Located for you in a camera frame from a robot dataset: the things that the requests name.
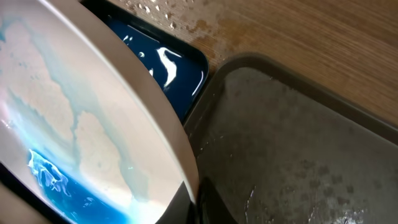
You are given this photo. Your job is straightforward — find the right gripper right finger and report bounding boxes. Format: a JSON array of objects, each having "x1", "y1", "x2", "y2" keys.
[{"x1": 198, "y1": 177, "x2": 238, "y2": 224}]

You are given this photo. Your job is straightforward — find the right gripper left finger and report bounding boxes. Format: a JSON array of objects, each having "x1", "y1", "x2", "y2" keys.
[{"x1": 155, "y1": 182, "x2": 195, "y2": 224}]

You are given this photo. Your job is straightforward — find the white plate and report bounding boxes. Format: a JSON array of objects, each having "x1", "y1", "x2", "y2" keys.
[{"x1": 1, "y1": 1, "x2": 199, "y2": 223}]

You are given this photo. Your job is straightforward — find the dark brown serving tray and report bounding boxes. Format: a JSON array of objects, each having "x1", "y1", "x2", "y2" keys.
[{"x1": 184, "y1": 54, "x2": 397, "y2": 223}]

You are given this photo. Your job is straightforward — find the blue water tray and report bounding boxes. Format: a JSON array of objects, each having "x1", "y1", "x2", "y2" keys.
[{"x1": 81, "y1": 0, "x2": 209, "y2": 122}]

